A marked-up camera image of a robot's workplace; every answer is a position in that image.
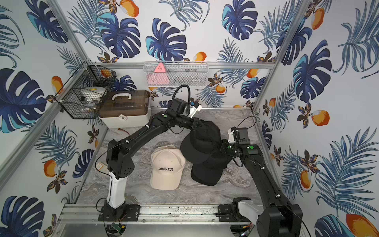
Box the white box brown lid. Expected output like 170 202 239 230
98 90 151 129

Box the white bowl in basket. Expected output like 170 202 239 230
80 87 106 103

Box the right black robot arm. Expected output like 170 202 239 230
218 127 303 237

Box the small beige battery pack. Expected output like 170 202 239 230
95 162 109 174

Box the black cap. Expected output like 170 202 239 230
190 164 227 186
180 120 232 169

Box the clear wall shelf tray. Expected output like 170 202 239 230
143 61 209 87

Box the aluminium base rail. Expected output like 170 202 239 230
58 204 250 225

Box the beige cap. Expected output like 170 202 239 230
150 145 186 191

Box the pink triangle card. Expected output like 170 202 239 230
147 63 170 87

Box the black wire basket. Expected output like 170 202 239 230
54 61 116 120

